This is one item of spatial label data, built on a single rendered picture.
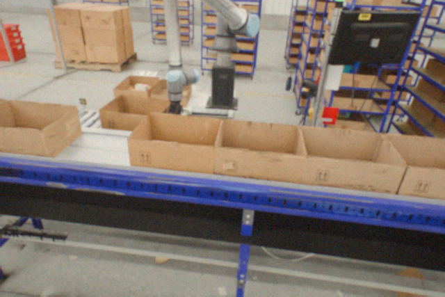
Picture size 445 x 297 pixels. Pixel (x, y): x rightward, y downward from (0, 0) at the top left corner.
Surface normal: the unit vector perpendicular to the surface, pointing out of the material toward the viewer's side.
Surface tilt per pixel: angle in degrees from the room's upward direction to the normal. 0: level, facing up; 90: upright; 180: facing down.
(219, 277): 0
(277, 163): 91
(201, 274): 0
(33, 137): 90
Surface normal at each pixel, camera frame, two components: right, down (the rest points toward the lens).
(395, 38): 0.22, 0.52
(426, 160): -0.13, 0.44
